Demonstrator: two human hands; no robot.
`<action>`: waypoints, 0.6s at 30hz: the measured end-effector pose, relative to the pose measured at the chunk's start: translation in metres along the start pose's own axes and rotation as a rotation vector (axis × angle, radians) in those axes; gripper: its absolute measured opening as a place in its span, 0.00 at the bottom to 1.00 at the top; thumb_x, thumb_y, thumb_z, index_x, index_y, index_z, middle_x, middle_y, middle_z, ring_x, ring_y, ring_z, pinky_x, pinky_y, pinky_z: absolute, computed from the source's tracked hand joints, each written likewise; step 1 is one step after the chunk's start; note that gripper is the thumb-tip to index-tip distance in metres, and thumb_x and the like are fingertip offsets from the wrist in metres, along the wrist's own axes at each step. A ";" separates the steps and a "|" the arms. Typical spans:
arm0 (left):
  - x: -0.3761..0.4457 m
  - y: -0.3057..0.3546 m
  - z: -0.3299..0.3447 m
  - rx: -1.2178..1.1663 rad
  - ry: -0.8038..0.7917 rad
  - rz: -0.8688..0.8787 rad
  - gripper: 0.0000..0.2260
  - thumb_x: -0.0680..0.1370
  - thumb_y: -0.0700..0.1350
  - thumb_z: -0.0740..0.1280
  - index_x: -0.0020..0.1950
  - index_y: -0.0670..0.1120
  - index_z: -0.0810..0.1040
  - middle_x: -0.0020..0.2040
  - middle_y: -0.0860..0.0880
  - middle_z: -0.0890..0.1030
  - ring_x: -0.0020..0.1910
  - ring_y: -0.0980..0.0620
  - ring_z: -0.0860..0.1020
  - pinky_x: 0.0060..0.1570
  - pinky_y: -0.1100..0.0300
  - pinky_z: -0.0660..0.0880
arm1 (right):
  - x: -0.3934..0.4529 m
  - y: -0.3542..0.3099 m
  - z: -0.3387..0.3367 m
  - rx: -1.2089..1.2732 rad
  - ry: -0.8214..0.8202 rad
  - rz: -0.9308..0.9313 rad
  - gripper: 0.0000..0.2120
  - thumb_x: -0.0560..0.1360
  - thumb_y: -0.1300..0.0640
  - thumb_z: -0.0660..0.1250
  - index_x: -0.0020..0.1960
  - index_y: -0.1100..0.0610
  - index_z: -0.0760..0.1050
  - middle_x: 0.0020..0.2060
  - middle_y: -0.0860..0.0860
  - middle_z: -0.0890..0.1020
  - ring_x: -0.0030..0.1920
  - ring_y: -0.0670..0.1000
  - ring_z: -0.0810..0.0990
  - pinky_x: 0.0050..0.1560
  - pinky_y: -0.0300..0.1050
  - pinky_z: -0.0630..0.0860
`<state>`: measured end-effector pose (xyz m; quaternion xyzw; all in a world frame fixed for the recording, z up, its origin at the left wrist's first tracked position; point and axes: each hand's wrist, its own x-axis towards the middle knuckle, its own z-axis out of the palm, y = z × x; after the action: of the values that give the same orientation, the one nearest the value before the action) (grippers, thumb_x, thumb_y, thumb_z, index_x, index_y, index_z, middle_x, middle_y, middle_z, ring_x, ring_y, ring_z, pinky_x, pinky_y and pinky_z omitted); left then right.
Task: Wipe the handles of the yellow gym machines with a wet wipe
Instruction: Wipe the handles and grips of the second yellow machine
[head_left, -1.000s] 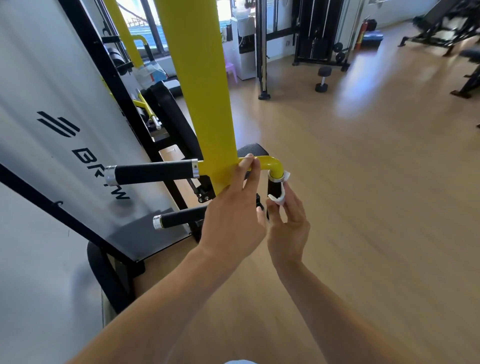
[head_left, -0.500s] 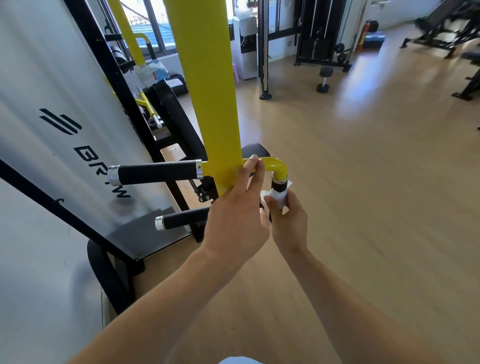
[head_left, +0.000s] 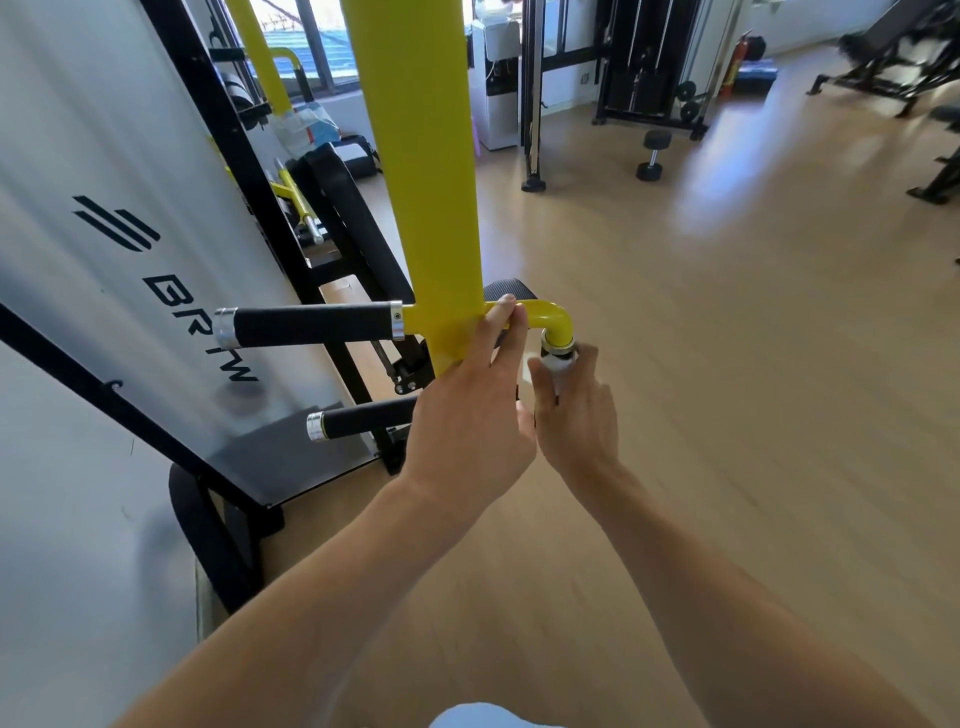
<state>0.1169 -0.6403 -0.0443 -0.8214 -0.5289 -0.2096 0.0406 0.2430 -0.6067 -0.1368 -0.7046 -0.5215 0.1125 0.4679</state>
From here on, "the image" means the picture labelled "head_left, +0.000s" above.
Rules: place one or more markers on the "person's left hand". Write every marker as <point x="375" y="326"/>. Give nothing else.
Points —
<point x="465" y="427"/>

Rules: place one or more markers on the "person's right hand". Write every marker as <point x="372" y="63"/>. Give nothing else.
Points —
<point x="581" y="427"/>

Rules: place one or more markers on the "person's left fingers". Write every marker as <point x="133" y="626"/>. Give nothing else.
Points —
<point x="508" y="337"/>

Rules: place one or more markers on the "person's right thumb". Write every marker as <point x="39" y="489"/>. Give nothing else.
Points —
<point x="544" y="382"/>

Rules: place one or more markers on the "white cloth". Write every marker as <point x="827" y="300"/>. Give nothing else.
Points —
<point x="556" y="364"/>

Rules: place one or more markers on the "person's left forearm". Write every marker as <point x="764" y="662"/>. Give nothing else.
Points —
<point x="315" y="615"/>

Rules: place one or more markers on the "person's right forearm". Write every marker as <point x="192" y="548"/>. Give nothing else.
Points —
<point x="720" y="607"/>

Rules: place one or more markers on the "black footplate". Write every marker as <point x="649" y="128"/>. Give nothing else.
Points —
<point x="511" y="289"/>

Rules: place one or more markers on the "black padded seat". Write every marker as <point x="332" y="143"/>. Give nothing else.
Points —
<point x="352" y="217"/>

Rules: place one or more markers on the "black dumbbell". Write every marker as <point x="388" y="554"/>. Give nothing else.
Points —
<point x="654" y="154"/>

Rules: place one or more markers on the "black bag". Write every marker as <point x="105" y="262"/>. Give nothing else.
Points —
<point x="358" y="154"/>

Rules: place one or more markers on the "yellow bar with chrome end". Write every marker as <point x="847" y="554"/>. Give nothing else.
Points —
<point x="296" y="202"/>

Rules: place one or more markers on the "white water dispenser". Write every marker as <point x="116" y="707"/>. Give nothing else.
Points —
<point x="495" y="82"/>

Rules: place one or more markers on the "clear plastic bag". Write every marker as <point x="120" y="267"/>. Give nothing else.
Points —
<point x="307" y="124"/>

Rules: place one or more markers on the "person's white clothing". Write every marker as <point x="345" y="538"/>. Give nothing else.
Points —
<point x="491" y="716"/>

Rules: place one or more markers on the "window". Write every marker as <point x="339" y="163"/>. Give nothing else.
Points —
<point x="315" y="45"/>

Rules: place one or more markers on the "red fire extinguisher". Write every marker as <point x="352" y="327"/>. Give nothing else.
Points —
<point x="733" y="67"/>

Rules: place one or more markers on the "black roller pads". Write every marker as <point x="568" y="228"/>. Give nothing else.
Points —
<point x="238" y="94"/>

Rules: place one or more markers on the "thin yellow tube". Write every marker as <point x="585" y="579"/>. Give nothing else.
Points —
<point x="259" y="56"/>

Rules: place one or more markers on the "white machine shroud panel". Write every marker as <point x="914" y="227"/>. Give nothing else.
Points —
<point x="112" y="247"/>

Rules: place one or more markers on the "black equipment leg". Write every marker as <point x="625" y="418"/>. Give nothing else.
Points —
<point x="937" y="169"/>

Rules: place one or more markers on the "black weight bench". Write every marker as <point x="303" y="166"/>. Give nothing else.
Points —
<point x="889" y="60"/>

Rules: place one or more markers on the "black upright frame post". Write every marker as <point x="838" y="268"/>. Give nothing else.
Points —
<point x="532" y="97"/>

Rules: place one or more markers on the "black machine frame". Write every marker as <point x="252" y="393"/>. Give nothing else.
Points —
<point x="225" y="187"/>

